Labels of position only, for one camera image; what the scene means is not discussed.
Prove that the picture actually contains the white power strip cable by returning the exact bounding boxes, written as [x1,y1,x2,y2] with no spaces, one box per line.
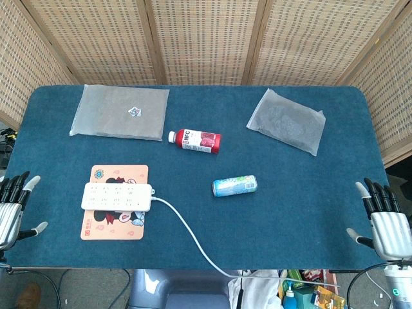
[149,189,342,288]

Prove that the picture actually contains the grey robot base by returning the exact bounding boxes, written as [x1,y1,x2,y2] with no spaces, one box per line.
[129,268,231,309]

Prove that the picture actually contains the small grey frosted bag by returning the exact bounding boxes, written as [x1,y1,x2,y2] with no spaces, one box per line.
[246,88,326,157]

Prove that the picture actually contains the white power strip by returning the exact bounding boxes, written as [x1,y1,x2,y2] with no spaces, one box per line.
[80,182,154,212]

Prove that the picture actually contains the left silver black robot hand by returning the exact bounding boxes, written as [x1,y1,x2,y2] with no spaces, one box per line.
[0,171,49,252]

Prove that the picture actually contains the yellow snack package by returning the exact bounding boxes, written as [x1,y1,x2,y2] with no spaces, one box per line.
[312,285,346,309]

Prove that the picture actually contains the black cable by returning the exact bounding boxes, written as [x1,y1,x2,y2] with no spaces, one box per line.
[346,262,400,309]

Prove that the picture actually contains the blue spray bottle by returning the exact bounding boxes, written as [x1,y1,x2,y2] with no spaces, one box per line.
[283,279,300,309]

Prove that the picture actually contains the orange cartoon mouse pad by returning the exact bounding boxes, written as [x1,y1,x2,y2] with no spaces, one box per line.
[80,164,150,241]

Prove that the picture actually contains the blue felt table cover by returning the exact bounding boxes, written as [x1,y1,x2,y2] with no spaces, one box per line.
[3,84,394,270]

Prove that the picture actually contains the woven bamboo folding screen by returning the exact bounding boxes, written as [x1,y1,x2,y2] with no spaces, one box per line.
[0,0,412,168]

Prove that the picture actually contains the white cloth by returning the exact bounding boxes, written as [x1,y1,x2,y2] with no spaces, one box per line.
[227,269,284,309]

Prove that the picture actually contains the red juice bottle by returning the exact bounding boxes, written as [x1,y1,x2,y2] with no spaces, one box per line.
[167,128,222,155]

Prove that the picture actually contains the large grey frosted bag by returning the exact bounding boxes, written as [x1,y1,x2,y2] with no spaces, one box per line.
[69,84,171,143]

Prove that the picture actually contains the blue green drink can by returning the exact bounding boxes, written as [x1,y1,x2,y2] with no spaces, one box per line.
[212,174,258,198]

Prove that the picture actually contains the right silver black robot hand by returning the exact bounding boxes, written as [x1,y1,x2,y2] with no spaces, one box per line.
[346,177,412,262]

